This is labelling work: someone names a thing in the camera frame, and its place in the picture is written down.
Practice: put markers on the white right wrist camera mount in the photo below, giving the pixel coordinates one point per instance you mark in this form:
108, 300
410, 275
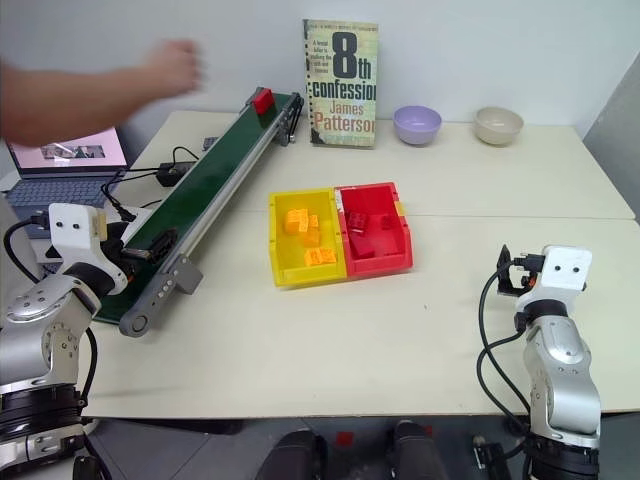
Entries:
562, 267

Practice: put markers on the yellow plastic bin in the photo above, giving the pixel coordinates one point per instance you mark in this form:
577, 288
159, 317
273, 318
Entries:
310, 277

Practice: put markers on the black floor bracket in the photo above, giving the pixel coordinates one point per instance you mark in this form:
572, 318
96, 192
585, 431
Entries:
492, 457

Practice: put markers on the beige bowl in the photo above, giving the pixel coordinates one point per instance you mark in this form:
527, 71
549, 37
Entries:
498, 127

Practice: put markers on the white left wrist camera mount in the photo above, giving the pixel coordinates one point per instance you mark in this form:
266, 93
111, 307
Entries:
72, 232

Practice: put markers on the large orange building block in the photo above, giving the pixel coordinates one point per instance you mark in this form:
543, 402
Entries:
296, 221

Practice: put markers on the person's bare forearm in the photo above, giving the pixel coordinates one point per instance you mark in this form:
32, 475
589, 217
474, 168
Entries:
65, 102

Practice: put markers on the purple bowl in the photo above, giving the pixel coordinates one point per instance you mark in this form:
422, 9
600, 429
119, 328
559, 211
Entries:
417, 125

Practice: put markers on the open grey laptop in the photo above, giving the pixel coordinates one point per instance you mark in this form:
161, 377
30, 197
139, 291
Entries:
60, 185

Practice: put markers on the green conveyor belt unit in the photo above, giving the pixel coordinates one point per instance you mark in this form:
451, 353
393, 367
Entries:
210, 175

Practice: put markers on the dark rounded shape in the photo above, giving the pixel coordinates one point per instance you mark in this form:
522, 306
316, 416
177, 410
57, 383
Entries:
415, 452
295, 457

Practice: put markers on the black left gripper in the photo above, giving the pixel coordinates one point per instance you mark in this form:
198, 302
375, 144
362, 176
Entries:
116, 250

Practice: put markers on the small red building block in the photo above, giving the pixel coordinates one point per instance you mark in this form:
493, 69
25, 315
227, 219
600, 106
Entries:
388, 222

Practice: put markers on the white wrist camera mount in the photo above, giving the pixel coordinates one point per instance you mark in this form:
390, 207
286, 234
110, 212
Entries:
72, 232
562, 267

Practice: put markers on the dark red building block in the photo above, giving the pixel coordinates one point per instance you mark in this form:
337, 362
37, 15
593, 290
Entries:
357, 222

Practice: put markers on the black power adapter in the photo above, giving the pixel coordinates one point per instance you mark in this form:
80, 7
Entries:
174, 173

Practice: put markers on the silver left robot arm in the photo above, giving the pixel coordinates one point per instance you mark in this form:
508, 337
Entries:
55, 325

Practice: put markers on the person's bare hand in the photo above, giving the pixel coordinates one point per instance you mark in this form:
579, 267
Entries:
175, 67

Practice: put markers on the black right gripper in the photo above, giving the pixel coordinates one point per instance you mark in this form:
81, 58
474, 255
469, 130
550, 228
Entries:
526, 272

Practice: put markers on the small orange building block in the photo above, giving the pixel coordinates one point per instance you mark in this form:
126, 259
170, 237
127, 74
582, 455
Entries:
314, 221

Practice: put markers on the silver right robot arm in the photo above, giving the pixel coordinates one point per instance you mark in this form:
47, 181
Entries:
560, 370

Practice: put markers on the flat orange building block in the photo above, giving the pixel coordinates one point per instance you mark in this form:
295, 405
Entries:
320, 257

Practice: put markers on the large red building block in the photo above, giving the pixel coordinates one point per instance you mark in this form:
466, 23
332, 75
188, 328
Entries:
362, 247

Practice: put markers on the red plastic bin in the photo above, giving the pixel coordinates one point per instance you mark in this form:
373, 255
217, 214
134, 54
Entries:
380, 265

